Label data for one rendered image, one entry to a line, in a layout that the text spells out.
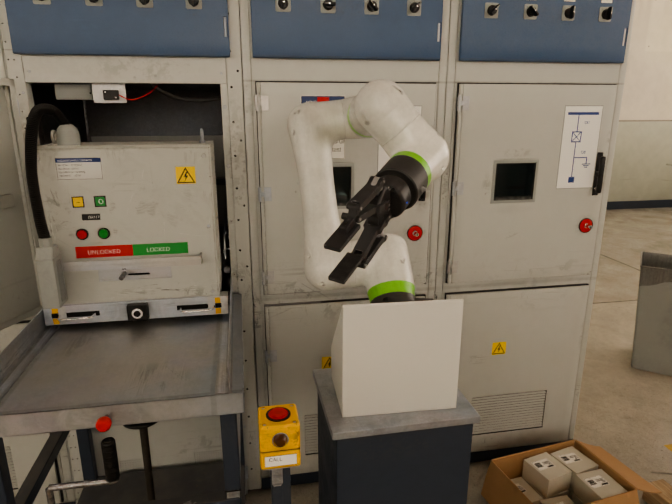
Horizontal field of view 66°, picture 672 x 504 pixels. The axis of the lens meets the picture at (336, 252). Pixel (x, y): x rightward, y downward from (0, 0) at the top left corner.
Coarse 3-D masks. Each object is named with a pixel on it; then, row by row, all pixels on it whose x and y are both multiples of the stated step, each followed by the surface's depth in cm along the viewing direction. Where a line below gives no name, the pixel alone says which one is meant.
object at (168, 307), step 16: (80, 304) 157; (96, 304) 157; (112, 304) 158; (160, 304) 160; (176, 304) 161; (192, 304) 162; (224, 304) 164; (48, 320) 156; (80, 320) 157; (96, 320) 158; (112, 320) 159
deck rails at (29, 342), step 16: (32, 320) 148; (224, 320) 164; (16, 336) 137; (32, 336) 147; (48, 336) 152; (224, 336) 152; (0, 352) 128; (16, 352) 137; (32, 352) 143; (224, 352) 143; (0, 368) 127; (16, 368) 134; (224, 368) 134; (0, 384) 126; (224, 384) 126; (0, 400) 120
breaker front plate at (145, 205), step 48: (48, 192) 147; (96, 192) 150; (144, 192) 152; (192, 192) 154; (96, 240) 153; (144, 240) 156; (192, 240) 158; (96, 288) 157; (144, 288) 159; (192, 288) 162
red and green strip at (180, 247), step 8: (80, 248) 153; (88, 248) 153; (96, 248) 154; (104, 248) 154; (112, 248) 154; (120, 248) 155; (128, 248) 155; (136, 248) 156; (144, 248) 156; (152, 248) 157; (160, 248) 157; (168, 248) 157; (176, 248) 158; (184, 248) 158; (80, 256) 153; (88, 256) 154; (96, 256) 154; (104, 256) 155; (112, 256) 155
